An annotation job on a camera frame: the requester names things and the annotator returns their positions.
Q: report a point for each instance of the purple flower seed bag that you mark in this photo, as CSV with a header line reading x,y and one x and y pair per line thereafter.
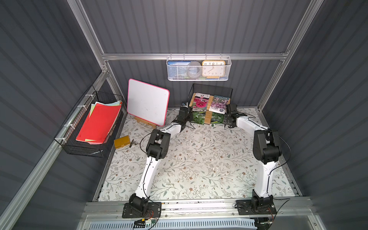
x,y
218,104

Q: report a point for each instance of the yellow sponge block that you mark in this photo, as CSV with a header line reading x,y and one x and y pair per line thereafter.
x,y
122,142

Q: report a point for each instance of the grey tape roll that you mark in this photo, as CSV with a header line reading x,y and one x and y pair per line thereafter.
x,y
194,70

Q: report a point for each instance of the pink framed whiteboard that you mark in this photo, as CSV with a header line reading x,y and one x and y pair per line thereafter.
x,y
147,102

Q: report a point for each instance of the green paper sheets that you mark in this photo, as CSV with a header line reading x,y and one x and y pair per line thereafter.
x,y
103,105

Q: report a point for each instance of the green gourd seed bag left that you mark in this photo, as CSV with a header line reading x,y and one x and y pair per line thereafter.
x,y
199,117

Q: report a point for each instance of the green gourd seed bag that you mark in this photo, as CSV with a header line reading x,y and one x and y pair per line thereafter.
x,y
199,117
216,119

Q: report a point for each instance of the blue box in basket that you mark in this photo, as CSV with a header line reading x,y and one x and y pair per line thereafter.
x,y
177,70

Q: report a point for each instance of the pink carnation seed bag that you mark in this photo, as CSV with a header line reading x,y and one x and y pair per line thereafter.
x,y
200,102

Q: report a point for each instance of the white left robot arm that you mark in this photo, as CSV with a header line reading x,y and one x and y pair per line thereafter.
x,y
156,150

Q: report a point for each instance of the black mesh wooden shelf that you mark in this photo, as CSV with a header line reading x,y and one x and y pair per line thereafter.
x,y
209,103

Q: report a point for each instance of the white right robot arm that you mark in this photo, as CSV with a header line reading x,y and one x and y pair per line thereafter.
x,y
266,150

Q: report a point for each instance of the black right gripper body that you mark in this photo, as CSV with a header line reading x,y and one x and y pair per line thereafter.
x,y
230,109

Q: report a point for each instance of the wooden whiteboard easel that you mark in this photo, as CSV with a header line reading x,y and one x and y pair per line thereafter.
x,y
139,120

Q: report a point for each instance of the black wire wall basket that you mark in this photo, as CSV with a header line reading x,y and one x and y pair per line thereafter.
x,y
67,138

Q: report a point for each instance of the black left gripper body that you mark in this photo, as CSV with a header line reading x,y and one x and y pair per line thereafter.
x,y
184,109

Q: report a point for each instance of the yellow square clock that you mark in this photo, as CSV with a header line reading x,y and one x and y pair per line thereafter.
x,y
213,68

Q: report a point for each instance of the green gourd seed bag right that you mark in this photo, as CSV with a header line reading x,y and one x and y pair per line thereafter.
x,y
216,119

